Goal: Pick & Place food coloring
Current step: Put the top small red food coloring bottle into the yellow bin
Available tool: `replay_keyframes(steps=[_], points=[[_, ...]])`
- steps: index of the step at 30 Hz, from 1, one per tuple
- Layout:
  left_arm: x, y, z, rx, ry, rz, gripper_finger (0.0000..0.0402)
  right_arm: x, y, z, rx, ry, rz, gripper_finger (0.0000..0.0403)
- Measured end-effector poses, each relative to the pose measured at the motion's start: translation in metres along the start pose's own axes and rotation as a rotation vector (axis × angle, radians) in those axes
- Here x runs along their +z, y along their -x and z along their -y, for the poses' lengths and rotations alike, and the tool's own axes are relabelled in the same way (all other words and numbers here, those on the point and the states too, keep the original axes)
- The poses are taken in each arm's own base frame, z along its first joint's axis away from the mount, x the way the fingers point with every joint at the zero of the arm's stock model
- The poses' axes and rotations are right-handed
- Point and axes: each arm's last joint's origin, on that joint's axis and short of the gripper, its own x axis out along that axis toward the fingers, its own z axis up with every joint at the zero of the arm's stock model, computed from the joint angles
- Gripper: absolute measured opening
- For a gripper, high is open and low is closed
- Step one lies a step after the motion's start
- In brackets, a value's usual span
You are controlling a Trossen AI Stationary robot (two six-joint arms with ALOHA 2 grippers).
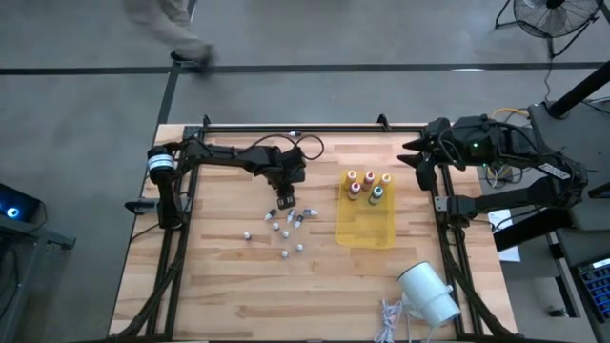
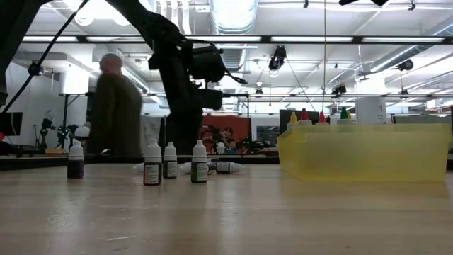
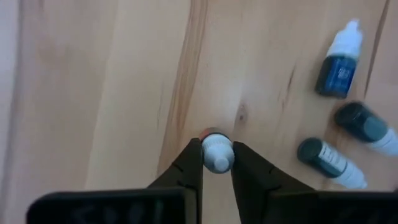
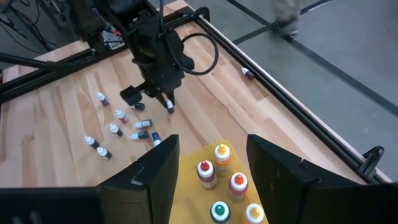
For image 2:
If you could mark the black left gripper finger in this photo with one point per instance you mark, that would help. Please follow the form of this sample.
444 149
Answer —
177 132
196 127

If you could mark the yellow candy color bottle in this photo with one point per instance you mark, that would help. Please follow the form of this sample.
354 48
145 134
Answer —
293 118

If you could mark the red candy color bottle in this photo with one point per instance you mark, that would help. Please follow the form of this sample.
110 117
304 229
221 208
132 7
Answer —
321 118
304 115

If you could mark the green Chefmaster candy color bottle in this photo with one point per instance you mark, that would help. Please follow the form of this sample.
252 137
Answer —
343 114

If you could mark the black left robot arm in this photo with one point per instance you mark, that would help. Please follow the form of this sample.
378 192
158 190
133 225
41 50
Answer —
14 35

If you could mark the black background robot arm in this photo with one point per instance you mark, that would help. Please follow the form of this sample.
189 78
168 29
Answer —
46 124

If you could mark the small green food coloring bottle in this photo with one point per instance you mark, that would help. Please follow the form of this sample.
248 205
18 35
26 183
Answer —
199 171

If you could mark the small red food coloring bottle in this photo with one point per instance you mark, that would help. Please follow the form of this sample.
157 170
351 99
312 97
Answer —
152 173

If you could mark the small purple food coloring bottle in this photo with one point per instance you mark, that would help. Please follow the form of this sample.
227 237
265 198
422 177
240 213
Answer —
75 170

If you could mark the grey patterned panel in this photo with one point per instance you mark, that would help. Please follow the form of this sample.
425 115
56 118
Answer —
152 127

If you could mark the tiny white bottle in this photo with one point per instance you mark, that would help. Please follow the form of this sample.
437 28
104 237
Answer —
221 148

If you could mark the person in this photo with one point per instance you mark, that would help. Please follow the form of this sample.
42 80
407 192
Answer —
229 136
115 106

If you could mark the orange partition panel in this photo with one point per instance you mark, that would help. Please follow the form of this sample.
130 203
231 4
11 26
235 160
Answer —
240 122

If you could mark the black overhead light bar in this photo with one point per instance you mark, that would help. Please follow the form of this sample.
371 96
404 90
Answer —
301 39

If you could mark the black ceiling spotlight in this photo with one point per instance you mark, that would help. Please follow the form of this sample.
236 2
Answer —
406 64
339 88
32 65

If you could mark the white round object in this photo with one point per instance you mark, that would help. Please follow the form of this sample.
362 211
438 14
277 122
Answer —
83 132

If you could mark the white column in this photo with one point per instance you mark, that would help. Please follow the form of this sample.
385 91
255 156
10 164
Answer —
369 110

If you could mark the black display screen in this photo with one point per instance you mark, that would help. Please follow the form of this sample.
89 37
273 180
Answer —
313 114

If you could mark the yellow translucent plastic bin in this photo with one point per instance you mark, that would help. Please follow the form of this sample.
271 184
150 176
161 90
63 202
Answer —
364 156

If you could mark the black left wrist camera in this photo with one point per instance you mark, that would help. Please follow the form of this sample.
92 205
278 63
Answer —
210 99

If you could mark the silver ventilation duct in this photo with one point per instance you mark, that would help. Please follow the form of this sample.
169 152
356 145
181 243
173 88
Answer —
233 17

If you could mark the black hanging camera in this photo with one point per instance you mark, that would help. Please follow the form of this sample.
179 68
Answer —
277 58

